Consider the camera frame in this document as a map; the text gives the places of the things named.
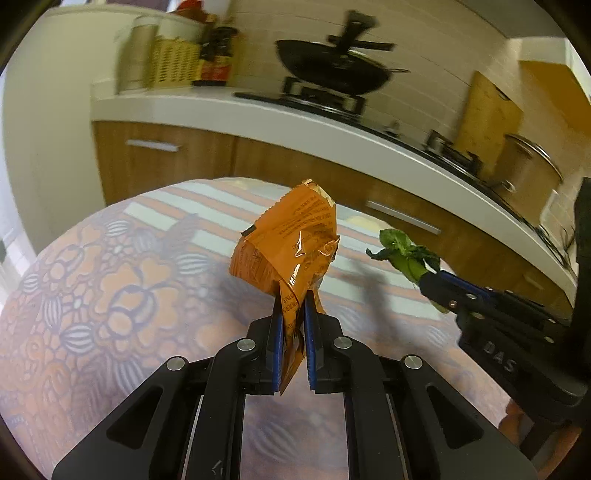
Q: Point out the wooden cutting board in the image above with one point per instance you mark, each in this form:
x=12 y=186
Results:
x=489 y=114

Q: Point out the patterned tablecloth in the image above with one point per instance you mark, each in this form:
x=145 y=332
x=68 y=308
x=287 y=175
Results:
x=148 y=278

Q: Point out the yellow wall cabinet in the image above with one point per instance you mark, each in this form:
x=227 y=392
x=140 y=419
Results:
x=561 y=71

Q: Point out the black wok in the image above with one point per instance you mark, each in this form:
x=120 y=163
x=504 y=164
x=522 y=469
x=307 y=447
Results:
x=339 y=65

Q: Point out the brown rice cooker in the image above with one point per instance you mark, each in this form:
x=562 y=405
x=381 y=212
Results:
x=525 y=177

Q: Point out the dark sauce bottle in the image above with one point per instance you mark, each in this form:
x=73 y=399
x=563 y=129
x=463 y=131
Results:
x=204 y=68

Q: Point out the yellow woven basket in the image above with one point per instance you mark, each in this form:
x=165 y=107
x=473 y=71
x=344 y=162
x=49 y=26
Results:
x=173 y=63

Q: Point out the grey cylindrical canister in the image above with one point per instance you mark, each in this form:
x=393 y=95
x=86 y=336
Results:
x=135 y=57

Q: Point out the orange snack wrapper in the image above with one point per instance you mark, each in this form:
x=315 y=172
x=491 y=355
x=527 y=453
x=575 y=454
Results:
x=285 y=254

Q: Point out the person's right hand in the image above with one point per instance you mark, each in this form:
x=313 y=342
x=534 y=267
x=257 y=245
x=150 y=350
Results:
x=558 y=445

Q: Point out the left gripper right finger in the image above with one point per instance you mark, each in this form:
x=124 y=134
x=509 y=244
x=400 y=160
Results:
x=403 y=419

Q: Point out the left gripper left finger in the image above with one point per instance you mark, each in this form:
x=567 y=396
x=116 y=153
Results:
x=185 y=420

